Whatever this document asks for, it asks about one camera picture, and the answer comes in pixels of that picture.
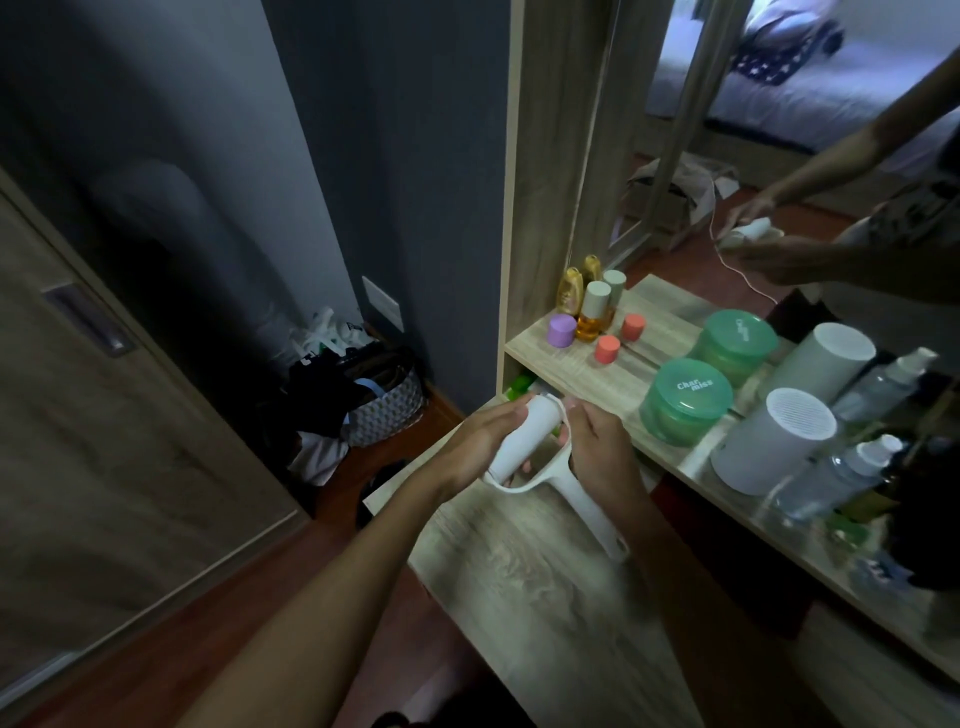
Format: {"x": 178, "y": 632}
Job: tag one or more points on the person's left hand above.
{"x": 472, "y": 450}

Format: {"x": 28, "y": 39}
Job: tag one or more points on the person's right hand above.
{"x": 604, "y": 465}

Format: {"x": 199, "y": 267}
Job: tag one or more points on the white lint roller paper roll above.
{"x": 529, "y": 435}

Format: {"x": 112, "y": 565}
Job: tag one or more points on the wooden wardrobe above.
{"x": 150, "y": 487}

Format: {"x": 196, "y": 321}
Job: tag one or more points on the person's left forearm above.
{"x": 322, "y": 622}

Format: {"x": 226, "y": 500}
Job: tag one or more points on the person's black shorts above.
{"x": 450, "y": 709}

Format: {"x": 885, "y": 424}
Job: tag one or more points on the green packet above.
{"x": 517, "y": 386}

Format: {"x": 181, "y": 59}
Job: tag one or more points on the patterned laundry basket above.
{"x": 390, "y": 412}

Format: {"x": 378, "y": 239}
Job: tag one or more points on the black round object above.
{"x": 382, "y": 491}

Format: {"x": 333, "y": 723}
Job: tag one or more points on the green lidded plastic jar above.
{"x": 686, "y": 401}

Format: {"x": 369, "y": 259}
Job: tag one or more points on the coral capped jar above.
{"x": 607, "y": 349}

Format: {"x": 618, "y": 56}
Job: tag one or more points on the purple capped jar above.
{"x": 561, "y": 331}

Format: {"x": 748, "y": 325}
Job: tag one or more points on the amber bottle with white cap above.
{"x": 595, "y": 315}

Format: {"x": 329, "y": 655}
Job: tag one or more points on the white cloth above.
{"x": 319, "y": 457}

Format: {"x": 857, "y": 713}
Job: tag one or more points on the white cylinder humidifier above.
{"x": 772, "y": 442}

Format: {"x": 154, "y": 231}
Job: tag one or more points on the yellow shampoo bottle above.
{"x": 570, "y": 292}

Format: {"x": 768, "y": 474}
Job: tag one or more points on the white plastic bags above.
{"x": 322, "y": 337}

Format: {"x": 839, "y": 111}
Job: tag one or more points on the clear spray bottle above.
{"x": 832, "y": 480}

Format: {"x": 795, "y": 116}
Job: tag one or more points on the small green figure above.
{"x": 847, "y": 532}

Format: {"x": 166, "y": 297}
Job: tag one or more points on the small blue toy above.
{"x": 879, "y": 571}

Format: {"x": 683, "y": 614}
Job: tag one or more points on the wooden vanity shelf unit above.
{"x": 547, "y": 150}

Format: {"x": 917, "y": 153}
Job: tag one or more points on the dark brown glossy bag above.
{"x": 926, "y": 517}

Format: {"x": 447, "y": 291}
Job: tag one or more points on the white wall socket plate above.
{"x": 382, "y": 304}

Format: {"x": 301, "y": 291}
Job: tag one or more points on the wall mirror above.
{"x": 787, "y": 97}

